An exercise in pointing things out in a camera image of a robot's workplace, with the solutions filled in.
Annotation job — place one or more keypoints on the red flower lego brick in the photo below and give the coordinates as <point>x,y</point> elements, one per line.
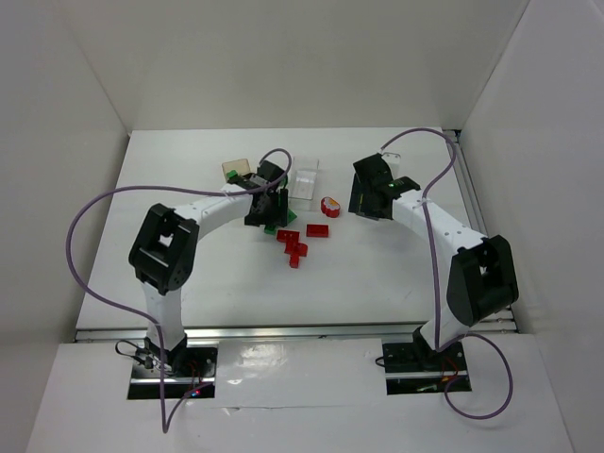
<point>330,207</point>

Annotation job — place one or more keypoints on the brown tinted plastic container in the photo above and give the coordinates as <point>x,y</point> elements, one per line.
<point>242,166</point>

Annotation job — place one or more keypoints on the long red lego brick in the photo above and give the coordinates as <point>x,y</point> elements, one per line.
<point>317,231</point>

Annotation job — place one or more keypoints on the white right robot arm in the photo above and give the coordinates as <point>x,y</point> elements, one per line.
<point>480,274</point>

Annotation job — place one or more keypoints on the aluminium front rail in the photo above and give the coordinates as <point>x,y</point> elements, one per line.
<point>267,332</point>

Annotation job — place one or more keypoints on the long green lego brick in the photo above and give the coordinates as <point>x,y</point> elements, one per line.
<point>291,216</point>

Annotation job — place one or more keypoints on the small red lego brick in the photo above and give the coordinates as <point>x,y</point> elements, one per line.
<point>294,261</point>

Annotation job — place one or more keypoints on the aluminium side rail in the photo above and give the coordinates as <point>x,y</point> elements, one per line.
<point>470,214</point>

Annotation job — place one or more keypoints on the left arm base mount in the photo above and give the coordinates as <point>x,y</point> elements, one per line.
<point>193,374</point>

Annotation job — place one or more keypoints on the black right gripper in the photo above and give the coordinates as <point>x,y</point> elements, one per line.
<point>360,197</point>

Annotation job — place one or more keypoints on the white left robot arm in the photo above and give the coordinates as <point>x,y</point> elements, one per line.
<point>163,253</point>

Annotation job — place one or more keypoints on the red sloped lego brick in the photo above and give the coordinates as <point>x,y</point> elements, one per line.
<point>296,248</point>

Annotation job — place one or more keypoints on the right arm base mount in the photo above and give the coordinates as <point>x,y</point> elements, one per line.
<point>405,373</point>

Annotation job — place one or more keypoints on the clear plastic container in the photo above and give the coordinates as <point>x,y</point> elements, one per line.
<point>303,178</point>

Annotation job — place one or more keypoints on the red lego flat plate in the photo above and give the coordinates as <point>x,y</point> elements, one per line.
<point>288,236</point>

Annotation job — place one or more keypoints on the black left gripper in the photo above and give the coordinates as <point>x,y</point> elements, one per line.
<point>281,208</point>

